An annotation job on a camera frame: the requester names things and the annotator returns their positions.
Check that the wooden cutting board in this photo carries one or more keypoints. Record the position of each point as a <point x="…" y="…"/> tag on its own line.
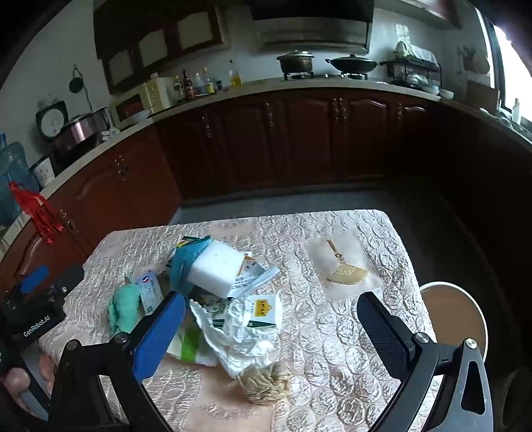
<point x="482" y="95"/>

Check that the white round bin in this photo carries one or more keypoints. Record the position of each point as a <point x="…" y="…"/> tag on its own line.
<point x="453" y="315"/>

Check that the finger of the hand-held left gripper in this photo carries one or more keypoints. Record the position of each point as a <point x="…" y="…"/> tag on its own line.
<point x="68" y="275"/>
<point x="35" y="277"/>

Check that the white wrapper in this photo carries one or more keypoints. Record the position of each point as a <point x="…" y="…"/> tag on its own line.
<point x="232" y="340"/>

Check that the white printed cup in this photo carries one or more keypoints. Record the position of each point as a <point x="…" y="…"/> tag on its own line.
<point x="43" y="172"/>

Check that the white foam block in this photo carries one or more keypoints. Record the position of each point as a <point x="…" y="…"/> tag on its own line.
<point x="216" y="268"/>

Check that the red label sauce bottle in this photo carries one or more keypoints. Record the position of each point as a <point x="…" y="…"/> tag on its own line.
<point x="189" y="87"/>

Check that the person's left hand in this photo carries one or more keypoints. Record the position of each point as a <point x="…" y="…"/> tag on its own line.
<point x="16" y="383"/>

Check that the rice cooker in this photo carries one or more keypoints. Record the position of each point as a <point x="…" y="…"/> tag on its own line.
<point x="77" y="133"/>

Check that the clear liquid bottle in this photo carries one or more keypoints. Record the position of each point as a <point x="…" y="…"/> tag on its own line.
<point x="200" y="85"/>

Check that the yellow cap bottle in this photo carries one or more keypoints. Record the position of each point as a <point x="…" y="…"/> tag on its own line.
<point x="209" y="83"/>

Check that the white blue card packet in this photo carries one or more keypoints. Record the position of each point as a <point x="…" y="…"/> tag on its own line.
<point x="149" y="290"/>

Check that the metal stockpot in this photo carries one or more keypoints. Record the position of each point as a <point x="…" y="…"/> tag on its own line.
<point x="296" y="62"/>

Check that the black wok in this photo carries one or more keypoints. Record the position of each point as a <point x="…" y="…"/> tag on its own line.
<point x="353" y="64"/>

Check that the pink embossed tablecloth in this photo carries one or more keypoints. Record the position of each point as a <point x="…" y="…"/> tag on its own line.
<point x="332" y="332"/>

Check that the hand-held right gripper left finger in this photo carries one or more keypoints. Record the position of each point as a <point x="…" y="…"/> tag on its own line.
<point x="160" y="332"/>

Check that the dark wood upper cabinet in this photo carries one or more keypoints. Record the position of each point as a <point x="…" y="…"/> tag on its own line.
<point x="440" y="10"/>

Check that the teal plastic bag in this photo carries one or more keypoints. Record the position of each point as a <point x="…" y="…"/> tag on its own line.
<point x="182" y="266"/>

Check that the cream panel wall cabinets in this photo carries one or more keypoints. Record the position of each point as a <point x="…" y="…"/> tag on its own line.
<point x="158" y="41"/>

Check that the green yellow carton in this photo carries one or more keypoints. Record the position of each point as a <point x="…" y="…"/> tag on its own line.
<point x="189" y="241"/>

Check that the kitchen window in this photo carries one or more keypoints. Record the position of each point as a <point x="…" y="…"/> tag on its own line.
<point x="511" y="62"/>

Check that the range hood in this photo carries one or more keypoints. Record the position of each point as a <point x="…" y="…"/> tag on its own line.
<point x="311" y="25"/>

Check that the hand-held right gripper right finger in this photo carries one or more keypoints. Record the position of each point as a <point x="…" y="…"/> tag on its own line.
<point x="382" y="328"/>

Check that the red tassel ornament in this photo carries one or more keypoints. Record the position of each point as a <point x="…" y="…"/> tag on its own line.
<point x="41" y="216"/>

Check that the black dish rack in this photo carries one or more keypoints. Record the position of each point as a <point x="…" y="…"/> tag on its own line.
<point x="415" y="70"/>

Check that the cream microwave oven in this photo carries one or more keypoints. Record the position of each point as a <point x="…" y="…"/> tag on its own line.
<point x="129" y="108"/>

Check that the white mixing bowl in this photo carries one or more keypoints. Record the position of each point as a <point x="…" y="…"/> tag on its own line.
<point x="139" y="115"/>

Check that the blue water jug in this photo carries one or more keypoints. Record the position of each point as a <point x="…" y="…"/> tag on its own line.
<point x="16" y="166"/>

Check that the steel cylindrical container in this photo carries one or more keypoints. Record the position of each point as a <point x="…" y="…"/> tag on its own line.
<point x="102" y="120"/>

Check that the white orange printed packet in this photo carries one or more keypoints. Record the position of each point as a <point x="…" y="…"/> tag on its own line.
<point x="251" y="276"/>

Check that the yellow oil bottle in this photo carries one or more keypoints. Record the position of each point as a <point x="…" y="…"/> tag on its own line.
<point x="235" y="79"/>

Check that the yellow label white box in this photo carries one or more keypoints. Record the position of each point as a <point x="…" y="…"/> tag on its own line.
<point x="266" y="311"/>

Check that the round dial scale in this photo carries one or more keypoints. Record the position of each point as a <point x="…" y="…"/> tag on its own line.
<point x="52" y="120"/>

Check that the wooden base cabinets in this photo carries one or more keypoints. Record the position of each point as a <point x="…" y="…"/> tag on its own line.
<point x="291" y="137"/>

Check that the green cloth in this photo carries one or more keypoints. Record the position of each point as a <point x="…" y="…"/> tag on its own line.
<point x="124" y="307"/>

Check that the white soap bottle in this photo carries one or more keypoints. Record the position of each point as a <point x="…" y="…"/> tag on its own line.
<point x="516" y="111"/>

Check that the woven wall basket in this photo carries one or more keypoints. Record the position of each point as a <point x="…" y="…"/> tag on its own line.
<point x="476" y="62"/>

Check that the green white packet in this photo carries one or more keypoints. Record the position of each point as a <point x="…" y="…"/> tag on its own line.
<point x="189" y="344"/>

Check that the gas stove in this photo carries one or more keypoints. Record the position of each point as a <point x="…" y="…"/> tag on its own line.
<point x="324" y="76"/>

